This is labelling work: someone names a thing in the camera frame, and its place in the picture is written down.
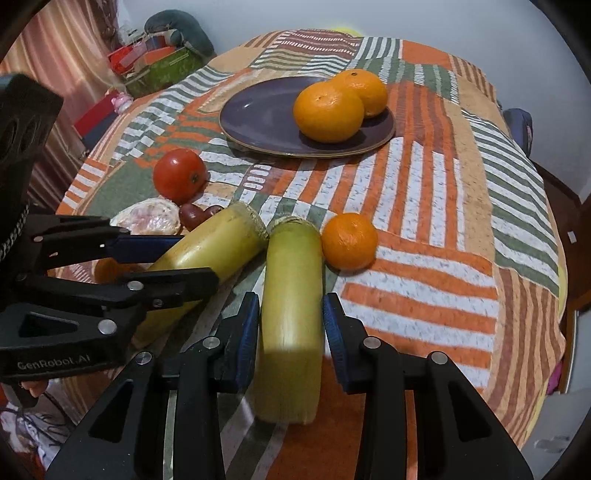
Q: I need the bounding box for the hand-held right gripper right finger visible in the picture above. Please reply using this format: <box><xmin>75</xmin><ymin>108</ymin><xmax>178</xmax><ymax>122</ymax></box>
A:
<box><xmin>322</xmin><ymin>292</ymin><xmax>534</xmax><ymax>480</ymax></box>

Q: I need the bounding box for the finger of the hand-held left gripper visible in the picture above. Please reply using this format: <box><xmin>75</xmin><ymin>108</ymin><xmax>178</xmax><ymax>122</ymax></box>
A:
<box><xmin>31</xmin><ymin>215</ymin><xmax>186</xmax><ymax>278</ymax></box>
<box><xmin>0</xmin><ymin>267</ymin><xmax>221</xmax><ymax>382</ymax></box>

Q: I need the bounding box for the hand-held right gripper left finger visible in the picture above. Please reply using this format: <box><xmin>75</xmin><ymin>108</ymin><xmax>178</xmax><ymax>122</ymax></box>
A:
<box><xmin>46</xmin><ymin>292</ymin><xmax>260</xmax><ymax>480</ymax></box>

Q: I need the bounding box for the yellow-green sugarcane piece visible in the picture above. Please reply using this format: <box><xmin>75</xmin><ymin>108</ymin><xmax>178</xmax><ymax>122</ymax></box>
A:
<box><xmin>131</xmin><ymin>203</ymin><xmax>269</xmax><ymax>347</ymax></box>
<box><xmin>253</xmin><ymin>217</ymin><xmax>327</xmax><ymax>424</ymax></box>

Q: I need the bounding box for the small mandarin orange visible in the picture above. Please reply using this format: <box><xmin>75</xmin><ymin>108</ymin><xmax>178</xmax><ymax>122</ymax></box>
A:
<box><xmin>95</xmin><ymin>257</ymin><xmax>153</xmax><ymax>285</ymax></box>
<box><xmin>321</xmin><ymin>212</ymin><xmax>379</xmax><ymax>271</ymax></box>

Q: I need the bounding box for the flat red box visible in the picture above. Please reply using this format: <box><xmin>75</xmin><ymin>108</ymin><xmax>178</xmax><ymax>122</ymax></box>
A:
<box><xmin>74</xmin><ymin>99</ymin><xmax>119</xmax><ymax>137</ymax></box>

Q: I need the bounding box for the pink striped curtain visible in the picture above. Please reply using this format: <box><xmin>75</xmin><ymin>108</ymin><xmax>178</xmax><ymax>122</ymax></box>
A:
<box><xmin>0</xmin><ymin>0</ymin><xmax>124</xmax><ymax>213</ymax></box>

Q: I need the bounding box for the red tomato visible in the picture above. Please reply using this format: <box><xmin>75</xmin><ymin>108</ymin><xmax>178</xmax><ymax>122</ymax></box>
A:
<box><xmin>153</xmin><ymin>148</ymin><xmax>209</xmax><ymax>204</ymax></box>

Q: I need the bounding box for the pink plastic toy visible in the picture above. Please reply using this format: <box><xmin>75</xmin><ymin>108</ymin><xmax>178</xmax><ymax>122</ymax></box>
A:
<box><xmin>105</xmin><ymin>90</ymin><xmax>135</xmax><ymax>114</ymax></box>

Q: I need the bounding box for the red open box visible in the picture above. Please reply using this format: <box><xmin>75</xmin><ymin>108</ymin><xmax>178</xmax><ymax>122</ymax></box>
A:
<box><xmin>107</xmin><ymin>37</ymin><xmax>182</xmax><ymax>75</ymax></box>

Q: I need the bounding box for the green patterned box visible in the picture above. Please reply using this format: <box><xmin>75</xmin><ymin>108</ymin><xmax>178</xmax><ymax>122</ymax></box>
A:
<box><xmin>124</xmin><ymin>48</ymin><xmax>206</xmax><ymax>99</ymax></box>

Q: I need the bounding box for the striped patchwork tablecloth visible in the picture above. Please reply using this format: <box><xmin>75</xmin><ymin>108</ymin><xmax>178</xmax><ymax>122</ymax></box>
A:
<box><xmin>55</xmin><ymin>28</ymin><xmax>568</xmax><ymax>480</ymax></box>

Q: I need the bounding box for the purple ceramic plate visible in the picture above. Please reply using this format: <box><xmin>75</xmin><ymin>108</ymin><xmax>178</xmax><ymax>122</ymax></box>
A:
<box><xmin>218</xmin><ymin>76</ymin><xmax>397</xmax><ymax>158</ymax></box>

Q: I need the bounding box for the grey-green stuffed cushion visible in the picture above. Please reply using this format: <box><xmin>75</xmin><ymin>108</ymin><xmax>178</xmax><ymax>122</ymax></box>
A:
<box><xmin>144</xmin><ymin>9</ymin><xmax>217</xmax><ymax>59</ymax></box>

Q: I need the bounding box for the white printed cloth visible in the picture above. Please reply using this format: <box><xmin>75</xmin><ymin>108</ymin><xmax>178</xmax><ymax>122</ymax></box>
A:
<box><xmin>0</xmin><ymin>383</ymin><xmax>80</xmax><ymax>468</ymax></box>

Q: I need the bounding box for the large orange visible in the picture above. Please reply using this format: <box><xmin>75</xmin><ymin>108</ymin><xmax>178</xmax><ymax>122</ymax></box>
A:
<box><xmin>293</xmin><ymin>79</ymin><xmax>366</xmax><ymax>144</ymax></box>
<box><xmin>331</xmin><ymin>68</ymin><xmax>389</xmax><ymax>119</ymax></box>

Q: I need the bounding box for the dark blue chair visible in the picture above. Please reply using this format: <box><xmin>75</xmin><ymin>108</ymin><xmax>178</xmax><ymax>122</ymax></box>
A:
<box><xmin>503</xmin><ymin>107</ymin><xmax>534</xmax><ymax>154</ymax></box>

